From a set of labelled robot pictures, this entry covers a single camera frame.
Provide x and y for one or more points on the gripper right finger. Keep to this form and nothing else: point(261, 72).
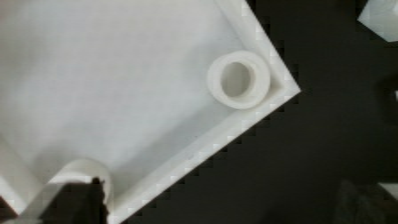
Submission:
point(366, 206)

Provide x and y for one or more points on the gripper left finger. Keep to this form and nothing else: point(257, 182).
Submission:
point(67, 204)

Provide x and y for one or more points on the white square table top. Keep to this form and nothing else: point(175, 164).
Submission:
point(138, 79)

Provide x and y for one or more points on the white table leg far right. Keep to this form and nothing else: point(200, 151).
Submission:
point(378, 18)

